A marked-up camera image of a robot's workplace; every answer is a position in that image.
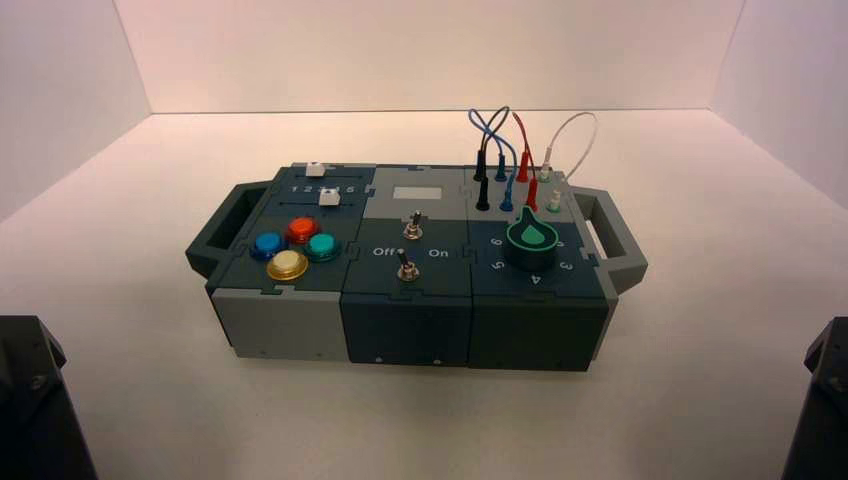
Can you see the blue push button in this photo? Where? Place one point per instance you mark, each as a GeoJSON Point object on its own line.
{"type": "Point", "coordinates": [267, 244]}

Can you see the yellow push button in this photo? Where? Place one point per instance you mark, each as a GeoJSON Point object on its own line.
{"type": "Point", "coordinates": [287, 265]}

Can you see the grey and teal task box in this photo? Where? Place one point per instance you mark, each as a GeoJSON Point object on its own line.
{"type": "Point", "coordinates": [404, 331]}

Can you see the white slider knob up triangle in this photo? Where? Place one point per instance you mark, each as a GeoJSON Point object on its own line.
{"type": "Point", "coordinates": [329, 197]}

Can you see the green push button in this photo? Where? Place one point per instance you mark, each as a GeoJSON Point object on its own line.
{"type": "Point", "coordinates": [322, 246]}

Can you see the black green rotary knob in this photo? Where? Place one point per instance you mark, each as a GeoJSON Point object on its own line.
{"type": "Point", "coordinates": [532, 240]}

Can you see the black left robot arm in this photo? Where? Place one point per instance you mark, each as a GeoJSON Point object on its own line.
{"type": "Point", "coordinates": [33, 411]}

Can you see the red push button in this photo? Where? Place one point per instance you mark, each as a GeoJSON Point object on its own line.
{"type": "Point", "coordinates": [303, 229]}

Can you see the white slider knob down triangle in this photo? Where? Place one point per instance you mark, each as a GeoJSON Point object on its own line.
{"type": "Point", "coordinates": [314, 169]}

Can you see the metal toggle switch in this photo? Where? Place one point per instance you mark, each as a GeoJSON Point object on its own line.
{"type": "Point", "coordinates": [406, 268]}
{"type": "Point", "coordinates": [414, 228]}

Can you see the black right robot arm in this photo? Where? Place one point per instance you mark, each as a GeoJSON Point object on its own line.
{"type": "Point", "coordinates": [825, 411]}

